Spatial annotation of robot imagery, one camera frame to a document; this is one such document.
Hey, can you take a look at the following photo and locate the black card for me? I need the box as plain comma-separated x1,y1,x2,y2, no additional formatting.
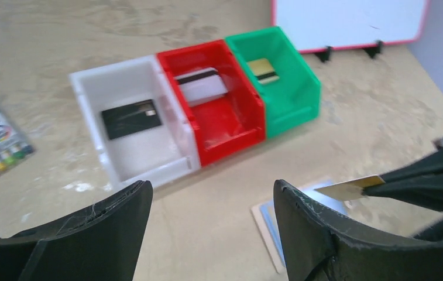
101,99,162,140

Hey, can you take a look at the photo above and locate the black left whiteboard foot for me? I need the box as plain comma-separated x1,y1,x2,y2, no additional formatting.
314,46,333,63

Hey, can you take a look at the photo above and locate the white card with stripe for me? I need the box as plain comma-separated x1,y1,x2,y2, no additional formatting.
174,67,228,107

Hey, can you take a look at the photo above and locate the red plastic bin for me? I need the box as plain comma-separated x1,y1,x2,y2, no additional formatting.
156,40,266,167

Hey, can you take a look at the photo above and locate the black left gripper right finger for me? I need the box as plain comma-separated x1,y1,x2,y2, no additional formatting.
273,180,443,280

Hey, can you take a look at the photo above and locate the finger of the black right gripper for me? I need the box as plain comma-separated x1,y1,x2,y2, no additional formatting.
362,138,443,212

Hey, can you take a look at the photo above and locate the black right whiteboard foot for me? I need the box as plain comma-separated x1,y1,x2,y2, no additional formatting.
362,40,384,59

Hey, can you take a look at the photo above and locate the pink framed whiteboard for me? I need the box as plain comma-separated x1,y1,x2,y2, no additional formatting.
271,0,429,53

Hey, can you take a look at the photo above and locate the black whiteboard foot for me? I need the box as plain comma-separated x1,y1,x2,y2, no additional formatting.
362,40,384,59
314,46,333,63

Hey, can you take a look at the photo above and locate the white plastic bin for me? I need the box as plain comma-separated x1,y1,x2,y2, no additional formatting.
69,55,201,190

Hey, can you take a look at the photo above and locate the gold credit card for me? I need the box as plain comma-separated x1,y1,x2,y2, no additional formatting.
315,175,385,201

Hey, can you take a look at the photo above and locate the green plastic bin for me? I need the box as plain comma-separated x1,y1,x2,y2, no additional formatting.
225,26,321,138

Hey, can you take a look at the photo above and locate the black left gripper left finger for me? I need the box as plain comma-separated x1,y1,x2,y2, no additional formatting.
0,181,153,280

